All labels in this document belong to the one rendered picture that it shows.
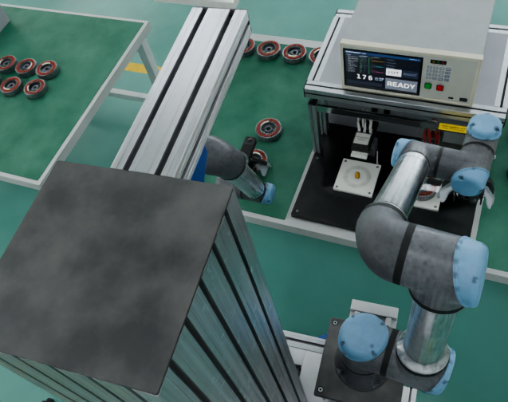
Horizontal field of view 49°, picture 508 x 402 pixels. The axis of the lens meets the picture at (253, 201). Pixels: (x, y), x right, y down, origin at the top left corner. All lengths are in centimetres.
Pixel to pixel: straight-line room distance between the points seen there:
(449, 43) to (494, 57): 31
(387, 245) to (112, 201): 51
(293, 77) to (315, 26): 147
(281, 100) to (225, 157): 98
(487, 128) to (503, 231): 80
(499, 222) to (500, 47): 61
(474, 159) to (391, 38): 66
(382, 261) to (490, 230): 116
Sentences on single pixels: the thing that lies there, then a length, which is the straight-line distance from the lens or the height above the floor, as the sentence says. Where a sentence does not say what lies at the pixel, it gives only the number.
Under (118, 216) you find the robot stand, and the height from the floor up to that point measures 203.
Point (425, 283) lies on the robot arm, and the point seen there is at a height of 164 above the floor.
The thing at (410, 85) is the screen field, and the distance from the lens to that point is 194.
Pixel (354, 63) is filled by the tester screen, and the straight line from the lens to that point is 192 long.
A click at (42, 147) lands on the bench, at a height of 75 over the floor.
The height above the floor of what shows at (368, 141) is 92.
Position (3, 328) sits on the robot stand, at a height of 203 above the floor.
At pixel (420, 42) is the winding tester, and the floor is 132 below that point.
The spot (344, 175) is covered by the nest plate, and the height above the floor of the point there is 78.
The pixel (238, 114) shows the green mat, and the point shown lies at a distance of 249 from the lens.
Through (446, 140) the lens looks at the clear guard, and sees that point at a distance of 193.
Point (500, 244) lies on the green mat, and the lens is 211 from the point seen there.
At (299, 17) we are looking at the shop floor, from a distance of 413.
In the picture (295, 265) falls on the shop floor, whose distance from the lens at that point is 287.
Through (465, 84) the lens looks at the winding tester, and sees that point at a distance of 190.
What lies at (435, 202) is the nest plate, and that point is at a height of 78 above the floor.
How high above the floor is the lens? 255
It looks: 55 degrees down
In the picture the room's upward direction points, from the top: 17 degrees counter-clockwise
